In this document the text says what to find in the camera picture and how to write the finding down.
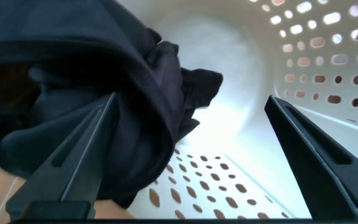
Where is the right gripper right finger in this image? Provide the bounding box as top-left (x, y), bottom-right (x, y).
top-left (264, 95), bottom-right (358, 219)

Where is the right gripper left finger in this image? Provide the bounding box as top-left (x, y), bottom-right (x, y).
top-left (5, 92), bottom-right (121, 220)

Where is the heap of clothes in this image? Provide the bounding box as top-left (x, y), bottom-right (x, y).
top-left (0, 0), bottom-right (224, 210)

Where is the white laundry basket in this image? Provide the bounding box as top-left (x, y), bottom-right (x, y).
top-left (116, 0), bottom-right (358, 220)

